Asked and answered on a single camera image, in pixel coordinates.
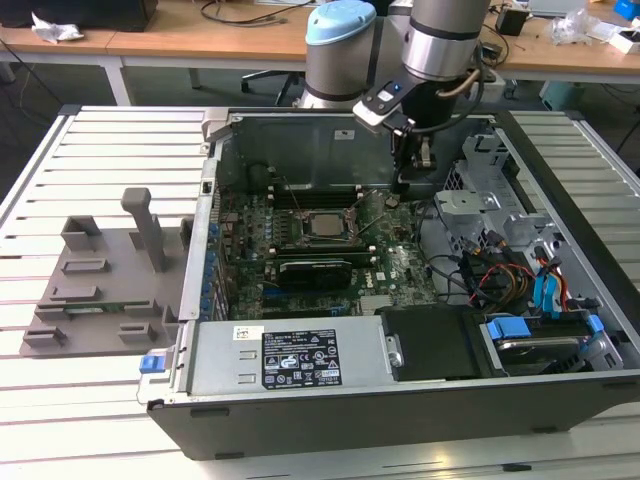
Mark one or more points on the green motherboard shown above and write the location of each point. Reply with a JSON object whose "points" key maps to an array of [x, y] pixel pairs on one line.
{"points": [[395, 260]]}

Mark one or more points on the white box with black inlay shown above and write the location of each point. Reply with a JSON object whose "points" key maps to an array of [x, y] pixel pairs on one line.
{"points": [[627, 45]]}

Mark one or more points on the small blue box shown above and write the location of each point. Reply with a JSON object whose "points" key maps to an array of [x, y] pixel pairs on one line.
{"points": [[624, 7]]}

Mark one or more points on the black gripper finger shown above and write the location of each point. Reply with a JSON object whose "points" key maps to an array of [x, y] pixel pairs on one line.
{"points": [[404, 165]]}

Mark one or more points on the large black box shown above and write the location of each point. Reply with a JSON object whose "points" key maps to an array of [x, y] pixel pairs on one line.
{"points": [[75, 12]]}

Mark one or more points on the black open PC case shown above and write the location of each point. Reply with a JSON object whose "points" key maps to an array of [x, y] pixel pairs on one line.
{"points": [[350, 425]]}

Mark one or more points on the silver chipset heatsink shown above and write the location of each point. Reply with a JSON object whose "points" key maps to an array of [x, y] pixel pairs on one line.
{"points": [[377, 304]]}

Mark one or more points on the black plastic shroud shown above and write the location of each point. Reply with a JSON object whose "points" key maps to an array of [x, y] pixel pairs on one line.
{"points": [[430, 340]]}

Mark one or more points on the blue case latch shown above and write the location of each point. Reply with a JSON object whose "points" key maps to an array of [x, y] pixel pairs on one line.
{"points": [[152, 364]]}

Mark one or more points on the crumpled white paper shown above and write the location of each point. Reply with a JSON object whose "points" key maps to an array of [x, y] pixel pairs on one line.
{"points": [[55, 31]]}

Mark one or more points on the black office chair base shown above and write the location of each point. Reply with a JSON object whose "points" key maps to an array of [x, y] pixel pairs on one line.
{"points": [[265, 76]]}

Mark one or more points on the flat grey device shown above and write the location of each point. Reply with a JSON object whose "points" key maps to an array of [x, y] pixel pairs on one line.
{"points": [[555, 6]]}

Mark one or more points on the silver power supply with label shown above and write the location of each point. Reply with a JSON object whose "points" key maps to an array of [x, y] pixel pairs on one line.
{"points": [[225, 360]]}

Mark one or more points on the hard disk in blue carrier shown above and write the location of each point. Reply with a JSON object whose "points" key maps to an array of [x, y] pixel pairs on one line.
{"points": [[507, 330]]}

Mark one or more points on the clear plastic bags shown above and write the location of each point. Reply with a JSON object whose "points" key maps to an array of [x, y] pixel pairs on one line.
{"points": [[575, 27]]}

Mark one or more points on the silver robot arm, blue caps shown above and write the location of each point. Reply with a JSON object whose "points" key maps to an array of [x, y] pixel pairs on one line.
{"points": [[435, 50]]}

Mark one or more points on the round coin battery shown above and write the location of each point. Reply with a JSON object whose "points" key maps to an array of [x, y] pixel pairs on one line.
{"points": [[394, 201]]}

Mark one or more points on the teal bin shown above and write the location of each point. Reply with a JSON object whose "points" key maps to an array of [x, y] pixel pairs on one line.
{"points": [[560, 95]]}

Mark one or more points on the black graphics card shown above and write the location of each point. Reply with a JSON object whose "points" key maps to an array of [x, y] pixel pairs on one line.
{"points": [[315, 275]]}

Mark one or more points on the silver CPU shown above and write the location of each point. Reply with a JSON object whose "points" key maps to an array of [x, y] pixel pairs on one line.
{"points": [[326, 224]]}

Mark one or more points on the thin metal locking lever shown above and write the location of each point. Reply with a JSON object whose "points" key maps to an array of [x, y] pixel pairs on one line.
{"points": [[296, 200], [373, 217]]}

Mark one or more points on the green RAM stick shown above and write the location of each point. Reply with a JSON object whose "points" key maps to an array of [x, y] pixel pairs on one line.
{"points": [[95, 310]]}

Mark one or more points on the silver metal drive cage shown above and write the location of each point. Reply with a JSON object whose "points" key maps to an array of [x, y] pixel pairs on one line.
{"points": [[465, 200]]}

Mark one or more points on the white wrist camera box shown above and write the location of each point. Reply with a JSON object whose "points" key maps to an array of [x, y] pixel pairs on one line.
{"points": [[372, 116]]}

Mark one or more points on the grey parts rack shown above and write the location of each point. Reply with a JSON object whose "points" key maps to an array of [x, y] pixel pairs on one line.
{"points": [[115, 280]]}

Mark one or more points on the black CPU socket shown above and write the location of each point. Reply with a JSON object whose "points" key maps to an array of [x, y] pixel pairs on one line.
{"points": [[351, 226]]}

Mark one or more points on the small black box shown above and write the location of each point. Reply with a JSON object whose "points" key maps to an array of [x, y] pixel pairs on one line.
{"points": [[511, 21]]}

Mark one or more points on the wooden desk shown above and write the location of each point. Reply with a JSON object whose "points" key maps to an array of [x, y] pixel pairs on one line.
{"points": [[560, 55], [150, 45]]}

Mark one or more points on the small black adapter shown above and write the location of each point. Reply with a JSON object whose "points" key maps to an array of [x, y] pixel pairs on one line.
{"points": [[492, 51]]}

